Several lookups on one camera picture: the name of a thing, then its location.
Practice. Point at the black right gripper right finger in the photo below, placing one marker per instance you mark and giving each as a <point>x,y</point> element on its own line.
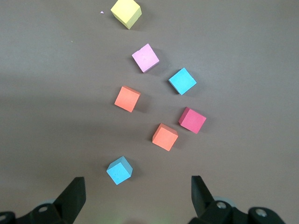
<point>203,205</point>

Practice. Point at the yellow foam cube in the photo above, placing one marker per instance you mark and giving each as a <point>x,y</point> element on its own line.
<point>125,11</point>

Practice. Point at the crimson foam cube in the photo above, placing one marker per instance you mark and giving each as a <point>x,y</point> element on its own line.
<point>192,121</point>

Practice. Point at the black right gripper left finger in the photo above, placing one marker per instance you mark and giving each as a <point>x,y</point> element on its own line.
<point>67,205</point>

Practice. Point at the orange foam cube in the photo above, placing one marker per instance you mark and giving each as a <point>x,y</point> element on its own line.
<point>164,137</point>
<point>126,99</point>

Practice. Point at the pink foam cube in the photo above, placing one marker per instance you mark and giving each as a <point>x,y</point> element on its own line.
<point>145,58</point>

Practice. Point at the blue foam cube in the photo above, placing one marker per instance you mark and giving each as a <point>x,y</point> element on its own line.
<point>118,171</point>
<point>182,81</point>

